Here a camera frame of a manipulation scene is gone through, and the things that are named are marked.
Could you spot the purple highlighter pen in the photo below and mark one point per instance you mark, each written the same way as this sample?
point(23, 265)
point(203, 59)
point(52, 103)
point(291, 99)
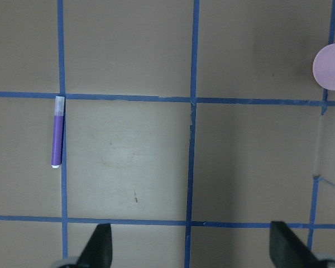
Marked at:
point(57, 135)

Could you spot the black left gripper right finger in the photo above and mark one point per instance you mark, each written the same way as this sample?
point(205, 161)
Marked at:
point(286, 250)

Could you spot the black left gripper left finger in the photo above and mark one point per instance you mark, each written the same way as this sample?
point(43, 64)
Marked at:
point(98, 252)

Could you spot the pink mesh cup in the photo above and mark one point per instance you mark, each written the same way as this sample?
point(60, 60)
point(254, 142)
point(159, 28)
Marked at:
point(324, 67)

